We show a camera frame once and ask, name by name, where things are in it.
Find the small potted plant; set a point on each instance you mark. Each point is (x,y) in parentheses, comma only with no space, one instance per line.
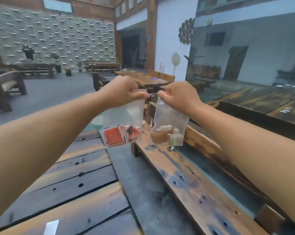
(79,67)

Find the rectangular wall window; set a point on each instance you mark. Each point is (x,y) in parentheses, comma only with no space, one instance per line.
(57,6)

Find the person's right hand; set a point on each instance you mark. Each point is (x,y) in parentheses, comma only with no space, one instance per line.
(181,96)

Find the wooden stump stool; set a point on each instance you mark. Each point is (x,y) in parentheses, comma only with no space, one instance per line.
(68,72)

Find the blue wall sign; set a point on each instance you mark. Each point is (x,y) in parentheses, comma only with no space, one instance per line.
(149,37)

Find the round pale fan ornament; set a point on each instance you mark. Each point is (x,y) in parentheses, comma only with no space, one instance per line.
(175,58)

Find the person's left forearm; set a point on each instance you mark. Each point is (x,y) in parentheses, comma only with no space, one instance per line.
(39,149)

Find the pile of red sachets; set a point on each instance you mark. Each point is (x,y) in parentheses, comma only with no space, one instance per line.
(114,135)

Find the large potted plant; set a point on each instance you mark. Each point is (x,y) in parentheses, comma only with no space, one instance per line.
(58,68)

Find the pile of white sachets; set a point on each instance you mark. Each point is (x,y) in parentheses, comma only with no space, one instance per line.
(159,138)

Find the clear plastic zip bag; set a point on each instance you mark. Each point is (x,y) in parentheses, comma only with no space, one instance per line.
(167,117)
(123,112)

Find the long rustic wooden bench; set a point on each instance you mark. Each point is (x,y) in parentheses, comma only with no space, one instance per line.
(198,193)

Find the dark round wall ornament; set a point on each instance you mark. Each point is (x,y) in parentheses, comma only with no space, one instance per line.
(186,31)

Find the person's right forearm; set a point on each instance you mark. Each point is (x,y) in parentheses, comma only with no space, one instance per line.
(255,154)

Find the person's left hand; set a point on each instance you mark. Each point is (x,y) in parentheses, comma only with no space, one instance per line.
(120,91)

